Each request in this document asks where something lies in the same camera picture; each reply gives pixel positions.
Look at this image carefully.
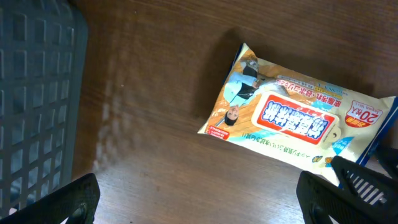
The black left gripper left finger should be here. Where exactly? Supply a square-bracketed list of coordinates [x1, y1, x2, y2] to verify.
[1, 173, 100, 224]

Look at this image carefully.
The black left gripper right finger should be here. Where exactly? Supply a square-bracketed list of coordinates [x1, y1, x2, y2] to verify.
[296, 171, 397, 224]

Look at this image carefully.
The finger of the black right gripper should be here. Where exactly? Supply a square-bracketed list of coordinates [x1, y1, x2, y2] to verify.
[375, 146, 398, 179]
[331, 156, 397, 212]

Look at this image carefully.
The yellow wet wipes pack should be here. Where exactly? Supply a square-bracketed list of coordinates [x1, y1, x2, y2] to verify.
[200, 44, 397, 184]

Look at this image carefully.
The dark grey mesh basket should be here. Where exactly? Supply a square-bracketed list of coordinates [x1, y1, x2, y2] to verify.
[1, 0, 88, 217]

